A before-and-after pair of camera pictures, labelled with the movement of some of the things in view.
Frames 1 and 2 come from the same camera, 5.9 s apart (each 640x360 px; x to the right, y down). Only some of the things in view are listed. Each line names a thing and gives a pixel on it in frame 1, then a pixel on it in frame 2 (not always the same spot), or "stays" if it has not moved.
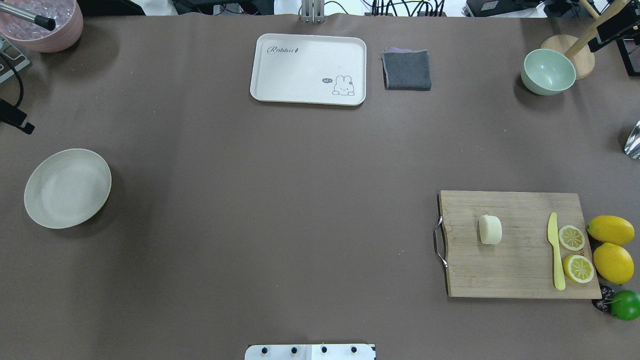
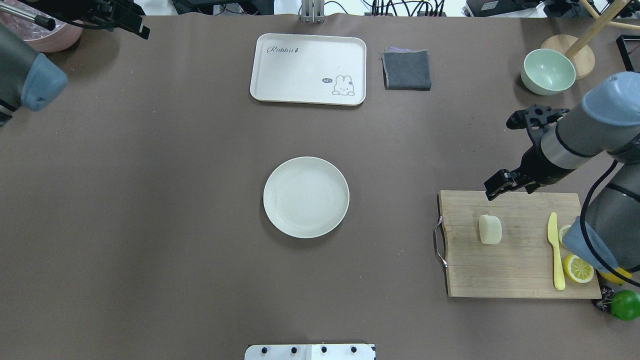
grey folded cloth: [405, 69] stays
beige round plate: [66, 188] → [306, 197]
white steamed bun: [490, 229] stays
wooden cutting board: [521, 264] stays
